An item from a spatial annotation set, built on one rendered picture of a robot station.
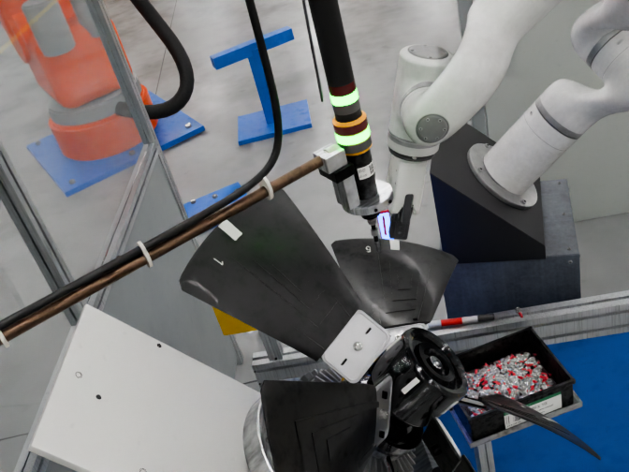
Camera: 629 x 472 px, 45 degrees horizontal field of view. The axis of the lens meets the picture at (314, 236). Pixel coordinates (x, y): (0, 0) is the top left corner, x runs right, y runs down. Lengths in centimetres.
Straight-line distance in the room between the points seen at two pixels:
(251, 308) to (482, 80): 45
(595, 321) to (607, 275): 140
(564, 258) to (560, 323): 14
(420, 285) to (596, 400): 75
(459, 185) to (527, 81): 143
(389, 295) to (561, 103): 59
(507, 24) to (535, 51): 182
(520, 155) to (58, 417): 107
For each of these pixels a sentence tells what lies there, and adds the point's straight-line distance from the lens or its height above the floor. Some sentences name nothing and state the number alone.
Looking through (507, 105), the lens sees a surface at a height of 61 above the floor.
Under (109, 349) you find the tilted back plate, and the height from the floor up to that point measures 132.
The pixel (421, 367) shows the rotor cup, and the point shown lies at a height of 125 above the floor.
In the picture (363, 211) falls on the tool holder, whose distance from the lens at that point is 98.
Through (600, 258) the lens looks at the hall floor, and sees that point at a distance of 317.
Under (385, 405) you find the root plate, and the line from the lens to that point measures 103.
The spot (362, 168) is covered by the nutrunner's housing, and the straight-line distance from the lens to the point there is 96.
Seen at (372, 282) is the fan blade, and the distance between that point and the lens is 127.
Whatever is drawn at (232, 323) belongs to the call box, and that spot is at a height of 101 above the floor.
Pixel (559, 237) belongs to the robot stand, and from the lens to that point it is 175.
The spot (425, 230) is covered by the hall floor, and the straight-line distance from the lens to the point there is 341.
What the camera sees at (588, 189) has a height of 15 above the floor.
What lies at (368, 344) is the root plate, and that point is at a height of 125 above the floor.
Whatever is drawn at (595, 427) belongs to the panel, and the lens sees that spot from 197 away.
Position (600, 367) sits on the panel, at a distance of 182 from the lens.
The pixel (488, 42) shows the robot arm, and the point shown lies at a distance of 111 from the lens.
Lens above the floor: 199
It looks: 34 degrees down
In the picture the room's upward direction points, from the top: 16 degrees counter-clockwise
